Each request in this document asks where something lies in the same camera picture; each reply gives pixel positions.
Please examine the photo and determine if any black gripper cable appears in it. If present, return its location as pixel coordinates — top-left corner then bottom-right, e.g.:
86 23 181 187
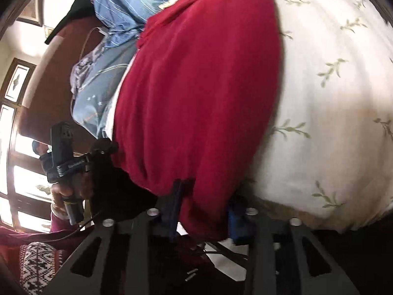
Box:
39 211 103 244

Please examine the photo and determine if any framed wall picture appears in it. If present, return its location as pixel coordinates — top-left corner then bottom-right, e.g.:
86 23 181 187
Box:
15 0 46 27

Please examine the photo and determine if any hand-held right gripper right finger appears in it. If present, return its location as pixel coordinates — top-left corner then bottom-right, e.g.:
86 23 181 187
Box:
227 197 361 295

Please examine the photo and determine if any black white patterned knit cloth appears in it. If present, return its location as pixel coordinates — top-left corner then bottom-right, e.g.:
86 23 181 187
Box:
18 242 66 293

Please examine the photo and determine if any person's left hand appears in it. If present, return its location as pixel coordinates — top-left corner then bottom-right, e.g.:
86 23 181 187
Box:
50 172 94 213

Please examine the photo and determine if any white leaf-print quilt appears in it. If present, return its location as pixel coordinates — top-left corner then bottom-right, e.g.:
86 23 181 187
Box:
103 0 393 234

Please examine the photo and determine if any grey-blue star-print pillow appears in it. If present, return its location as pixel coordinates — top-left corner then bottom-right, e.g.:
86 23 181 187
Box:
70 37 140 140

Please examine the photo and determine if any person's left forearm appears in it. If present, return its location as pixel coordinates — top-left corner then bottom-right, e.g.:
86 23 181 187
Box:
0 209 81 254

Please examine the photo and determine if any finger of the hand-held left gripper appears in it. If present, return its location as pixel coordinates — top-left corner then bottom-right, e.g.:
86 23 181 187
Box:
90 138 119 164

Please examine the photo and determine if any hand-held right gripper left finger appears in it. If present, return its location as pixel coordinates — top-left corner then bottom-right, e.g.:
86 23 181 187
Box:
43 180 188 295

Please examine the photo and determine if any thin white cable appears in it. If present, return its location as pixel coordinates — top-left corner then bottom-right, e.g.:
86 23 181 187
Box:
78 27 109 59

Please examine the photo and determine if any blue plaid bed sheet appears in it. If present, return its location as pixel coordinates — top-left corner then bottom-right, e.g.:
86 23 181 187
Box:
90 0 215 48

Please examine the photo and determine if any brown wooden headboard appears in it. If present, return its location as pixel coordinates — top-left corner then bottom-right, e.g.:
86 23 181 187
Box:
18 15 106 152

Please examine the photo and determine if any wooden framed window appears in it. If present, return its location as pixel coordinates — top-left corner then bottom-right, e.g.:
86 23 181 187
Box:
0 58 56 232

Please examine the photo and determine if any red knit sweater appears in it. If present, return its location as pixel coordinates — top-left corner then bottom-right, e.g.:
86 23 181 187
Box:
111 0 283 242

